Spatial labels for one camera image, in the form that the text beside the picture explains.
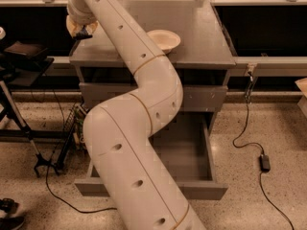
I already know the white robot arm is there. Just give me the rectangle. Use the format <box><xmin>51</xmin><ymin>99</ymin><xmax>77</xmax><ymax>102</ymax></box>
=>
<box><xmin>67</xmin><ymin>0</ymin><xmax>206</xmax><ymax>230</ymax></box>

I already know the closed grey top drawer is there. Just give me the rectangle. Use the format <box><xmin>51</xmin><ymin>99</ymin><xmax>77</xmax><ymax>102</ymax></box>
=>
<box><xmin>80</xmin><ymin>82</ymin><xmax>227</xmax><ymax>112</ymax></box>

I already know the open grey middle drawer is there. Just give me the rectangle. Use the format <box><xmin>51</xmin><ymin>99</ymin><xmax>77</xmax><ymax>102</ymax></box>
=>
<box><xmin>75</xmin><ymin>112</ymin><xmax>227</xmax><ymax>200</ymax></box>

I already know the black device on stand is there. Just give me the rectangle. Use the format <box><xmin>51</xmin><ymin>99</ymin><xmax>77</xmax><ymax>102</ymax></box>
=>
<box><xmin>0</xmin><ymin>41</ymin><xmax>54</xmax><ymax>87</ymax></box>

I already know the white paper bowl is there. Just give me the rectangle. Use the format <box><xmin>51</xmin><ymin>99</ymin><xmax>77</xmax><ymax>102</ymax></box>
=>
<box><xmin>147</xmin><ymin>30</ymin><xmax>181</xmax><ymax>54</ymax></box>

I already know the black tripod stand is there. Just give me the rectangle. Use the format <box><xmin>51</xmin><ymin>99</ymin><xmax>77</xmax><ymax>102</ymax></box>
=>
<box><xmin>0</xmin><ymin>80</ymin><xmax>74</xmax><ymax>177</ymax></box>

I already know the dark shoe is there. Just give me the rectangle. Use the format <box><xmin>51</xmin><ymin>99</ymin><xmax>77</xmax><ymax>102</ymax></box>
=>
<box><xmin>0</xmin><ymin>198</ymin><xmax>25</xmax><ymax>230</ymax></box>

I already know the black power adapter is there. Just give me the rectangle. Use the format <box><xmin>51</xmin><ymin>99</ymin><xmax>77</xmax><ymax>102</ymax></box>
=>
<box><xmin>259</xmin><ymin>154</ymin><xmax>271</xmax><ymax>173</ymax></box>

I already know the black floor cable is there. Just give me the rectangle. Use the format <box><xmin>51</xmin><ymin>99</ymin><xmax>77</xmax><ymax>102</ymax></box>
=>
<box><xmin>44</xmin><ymin>89</ymin><xmax>118</xmax><ymax>215</ymax></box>

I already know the wire basket with items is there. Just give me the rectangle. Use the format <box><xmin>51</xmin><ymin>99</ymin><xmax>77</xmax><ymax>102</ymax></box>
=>
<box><xmin>64</xmin><ymin>103</ymin><xmax>89</xmax><ymax>150</ymax></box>

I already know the black adapter cable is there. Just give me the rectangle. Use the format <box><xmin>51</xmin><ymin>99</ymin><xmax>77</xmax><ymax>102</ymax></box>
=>
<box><xmin>232</xmin><ymin>65</ymin><xmax>295</xmax><ymax>230</ymax></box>

